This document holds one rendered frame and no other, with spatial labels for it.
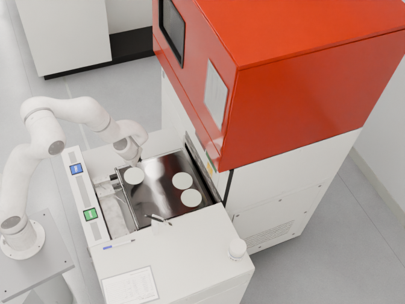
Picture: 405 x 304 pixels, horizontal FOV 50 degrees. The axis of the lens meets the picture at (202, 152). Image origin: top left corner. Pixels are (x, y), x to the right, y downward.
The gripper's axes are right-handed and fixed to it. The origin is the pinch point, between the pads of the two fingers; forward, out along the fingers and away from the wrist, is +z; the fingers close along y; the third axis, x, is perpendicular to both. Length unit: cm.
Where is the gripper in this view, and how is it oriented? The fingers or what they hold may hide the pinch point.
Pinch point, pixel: (138, 159)
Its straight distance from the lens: 214.1
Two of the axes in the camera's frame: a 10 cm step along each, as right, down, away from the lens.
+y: -3.8, 9.1, -1.8
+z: 0.9, 2.3, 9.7
